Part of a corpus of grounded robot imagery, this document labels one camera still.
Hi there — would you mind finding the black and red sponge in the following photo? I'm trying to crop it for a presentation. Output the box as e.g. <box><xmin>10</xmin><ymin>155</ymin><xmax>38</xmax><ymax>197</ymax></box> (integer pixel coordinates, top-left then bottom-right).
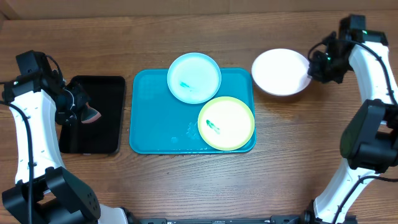
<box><xmin>81</xmin><ymin>103</ymin><xmax>101</xmax><ymax>124</ymax></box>

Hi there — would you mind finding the pink plate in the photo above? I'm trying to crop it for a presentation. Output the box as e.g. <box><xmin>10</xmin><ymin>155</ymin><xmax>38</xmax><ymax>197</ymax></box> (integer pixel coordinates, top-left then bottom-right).
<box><xmin>251</xmin><ymin>49</ymin><xmax>311</xmax><ymax>96</ymax></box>

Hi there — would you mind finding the yellow-green plate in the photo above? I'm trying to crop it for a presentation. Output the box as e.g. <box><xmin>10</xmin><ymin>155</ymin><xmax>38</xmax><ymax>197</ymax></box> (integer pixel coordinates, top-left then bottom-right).
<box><xmin>197</xmin><ymin>96</ymin><xmax>255</xmax><ymax>151</ymax></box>

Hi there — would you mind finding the light blue plate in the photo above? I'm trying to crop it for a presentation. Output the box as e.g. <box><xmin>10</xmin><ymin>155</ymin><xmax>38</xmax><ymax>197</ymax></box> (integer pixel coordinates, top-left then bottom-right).
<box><xmin>167</xmin><ymin>52</ymin><xmax>221</xmax><ymax>104</ymax></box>

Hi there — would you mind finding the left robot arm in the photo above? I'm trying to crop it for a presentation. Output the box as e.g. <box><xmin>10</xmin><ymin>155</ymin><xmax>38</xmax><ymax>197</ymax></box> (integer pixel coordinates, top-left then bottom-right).
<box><xmin>1</xmin><ymin>50</ymin><xmax>138</xmax><ymax>224</ymax></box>

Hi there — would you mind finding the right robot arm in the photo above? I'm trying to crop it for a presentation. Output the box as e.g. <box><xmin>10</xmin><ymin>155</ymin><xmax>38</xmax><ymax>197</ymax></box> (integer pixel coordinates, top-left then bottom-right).
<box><xmin>293</xmin><ymin>14</ymin><xmax>397</xmax><ymax>223</ymax></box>

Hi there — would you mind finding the black plastic tray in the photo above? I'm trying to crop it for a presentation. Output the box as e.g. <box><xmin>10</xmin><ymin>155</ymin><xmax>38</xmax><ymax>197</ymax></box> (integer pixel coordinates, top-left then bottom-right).
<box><xmin>59</xmin><ymin>75</ymin><xmax>126</xmax><ymax>154</ymax></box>

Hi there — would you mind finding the teal plastic tray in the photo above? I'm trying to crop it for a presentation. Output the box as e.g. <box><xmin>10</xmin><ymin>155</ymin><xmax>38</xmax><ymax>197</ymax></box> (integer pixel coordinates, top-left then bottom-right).
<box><xmin>129</xmin><ymin>68</ymin><xmax>256</xmax><ymax>154</ymax></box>

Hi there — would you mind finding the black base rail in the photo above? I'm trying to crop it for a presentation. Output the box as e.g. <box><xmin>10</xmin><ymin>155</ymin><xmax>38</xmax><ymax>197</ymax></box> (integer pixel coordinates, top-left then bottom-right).
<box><xmin>136</xmin><ymin>214</ymin><xmax>358</xmax><ymax>224</ymax></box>

